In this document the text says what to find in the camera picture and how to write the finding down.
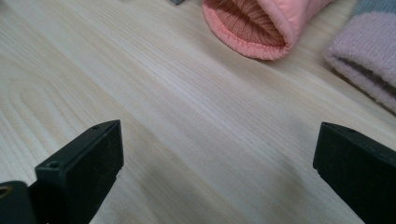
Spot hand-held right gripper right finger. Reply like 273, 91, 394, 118
312, 121, 396, 224

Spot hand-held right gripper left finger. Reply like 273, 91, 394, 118
29, 119, 125, 224

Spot green and pink cloths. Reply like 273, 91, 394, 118
325, 0, 396, 90

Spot pink padded ski glove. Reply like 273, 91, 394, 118
200, 0, 335, 61

